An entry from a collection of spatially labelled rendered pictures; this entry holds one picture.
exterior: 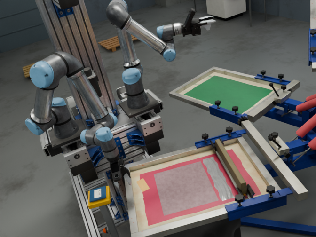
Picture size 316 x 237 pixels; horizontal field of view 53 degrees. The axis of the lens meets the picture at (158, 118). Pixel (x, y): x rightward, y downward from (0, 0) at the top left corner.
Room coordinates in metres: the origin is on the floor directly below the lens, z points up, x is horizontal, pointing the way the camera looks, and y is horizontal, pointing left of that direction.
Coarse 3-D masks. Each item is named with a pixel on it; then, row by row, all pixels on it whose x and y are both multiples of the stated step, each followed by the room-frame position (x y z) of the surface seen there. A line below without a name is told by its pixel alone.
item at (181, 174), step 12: (216, 156) 1.52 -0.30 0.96; (168, 168) 1.51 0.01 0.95; (180, 168) 1.48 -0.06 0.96; (192, 168) 1.46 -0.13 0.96; (204, 168) 1.43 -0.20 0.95; (240, 168) 1.36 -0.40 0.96; (144, 180) 1.46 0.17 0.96; (156, 180) 1.43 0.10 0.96; (168, 180) 1.41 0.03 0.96; (180, 180) 1.38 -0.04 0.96; (192, 180) 1.36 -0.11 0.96; (204, 180) 1.34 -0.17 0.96; (144, 192) 1.35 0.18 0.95; (156, 192) 1.33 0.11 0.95
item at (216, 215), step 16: (224, 144) 1.60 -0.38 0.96; (240, 144) 1.54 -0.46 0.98; (144, 160) 1.60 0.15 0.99; (160, 160) 1.58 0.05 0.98; (256, 160) 1.36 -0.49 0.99; (128, 192) 1.35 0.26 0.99; (128, 208) 1.23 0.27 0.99; (224, 208) 1.07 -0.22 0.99; (176, 224) 1.05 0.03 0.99; (192, 224) 1.04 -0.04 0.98
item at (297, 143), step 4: (296, 140) 1.38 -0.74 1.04; (300, 140) 1.38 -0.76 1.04; (288, 144) 1.37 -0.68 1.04; (292, 144) 1.36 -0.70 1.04; (296, 144) 1.35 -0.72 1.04; (300, 144) 1.34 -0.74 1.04; (304, 144) 1.33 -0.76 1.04; (272, 148) 1.37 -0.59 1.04; (292, 148) 1.33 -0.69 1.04; (296, 148) 1.33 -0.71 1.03; (300, 148) 1.33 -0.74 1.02; (304, 148) 1.33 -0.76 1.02; (276, 152) 1.33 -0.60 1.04; (296, 152) 1.33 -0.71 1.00; (280, 156) 1.33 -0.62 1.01
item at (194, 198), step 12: (228, 180) 1.29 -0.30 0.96; (252, 180) 1.25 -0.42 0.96; (168, 192) 1.31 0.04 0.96; (180, 192) 1.29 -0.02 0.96; (192, 192) 1.26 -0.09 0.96; (204, 192) 1.24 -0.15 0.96; (216, 192) 1.22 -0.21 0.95; (144, 204) 1.26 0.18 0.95; (156, 204) 1.24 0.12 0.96; (168, 204) 1.22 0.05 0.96; (180, 204) 1.20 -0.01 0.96; (192, 204) 1.18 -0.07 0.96; (204, 204) 1.16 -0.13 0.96; (216, 204) 1.14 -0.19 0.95; (156, 216) 1.16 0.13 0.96; (168, 216) 1.14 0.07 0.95
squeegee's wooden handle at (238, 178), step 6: (216, 144) 1.52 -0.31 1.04; (222, 144) 1.49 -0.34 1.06; (222, 150) 1.43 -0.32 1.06; (222, 156) 1.41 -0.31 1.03; (228, 156) 1.37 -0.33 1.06; (228, 162) 1.32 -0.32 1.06; (228, 168) 1.33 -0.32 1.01; (234, 168) 1.26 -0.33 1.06; (234, 174) 1.23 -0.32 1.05; (240, 174) 1.20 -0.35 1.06; (234, 180) 1.24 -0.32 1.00; (240, 180) 1.17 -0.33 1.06; (240, 186) 1.15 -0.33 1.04; (246, 186) 1.14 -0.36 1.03; (246, 192) 1.14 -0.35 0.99
